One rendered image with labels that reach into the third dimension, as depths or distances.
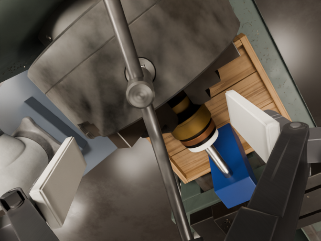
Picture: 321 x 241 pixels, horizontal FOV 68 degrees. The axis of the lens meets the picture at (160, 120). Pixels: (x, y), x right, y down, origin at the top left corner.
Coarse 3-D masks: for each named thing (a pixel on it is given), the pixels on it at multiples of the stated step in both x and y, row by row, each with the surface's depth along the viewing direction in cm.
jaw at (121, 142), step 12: (168, 108) 40; (168, 120) 40; (180, 120) 41; (96, 132) 34; (120, 132) 34; (132, 132) 35; (144, 132) 39; (168, 132) 41; (120, 144) 36; (132, 144) 35
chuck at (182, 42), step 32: (160, 0) 24; (192, 0) 26; (224, 0) 30; (160, 32) 25; (192, 32) 26; (224, 32) 29; (96, 64) 25; (160, 64) 26; (192, 64) 27; (64, 96) 29; (96, 96) 27; (160, 96) 27
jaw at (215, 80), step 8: (232, 48) 36; (224, 56) 37; (232, 56) 36; (216, 64) 37; (224, 64) 37; (208, 72) 38; (216, 72) 39; (200, 80) 39; (208, 80) 39; (216, 80) 39; (184, 88) 40; (192, 88) 40; (200, 88) 40; (208, 88) 43; (192, 96) 41; (200, 96) 40; (208, 96) 40; (200, 104) 41
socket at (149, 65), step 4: (140, 60) 25; (144, 60) 25; (148, 60) 25; (140, 64) 26; (144, 64) 26; (148, 64) 26; (152, 64) 26; (148, 68) 26; (152, 68) 26; (152, 72) 26; (152, 76) 26; (152, 80) 26
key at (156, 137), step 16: (112, 0) 17; (112, 16) 17; (128, 32) 18; (128, 48) 18; (128, 64) 18; (144, 112) 20; (160, 144) 21; (160, 160) 21; (176, 192) 22; (176, 208) 22; (176, 224) 23
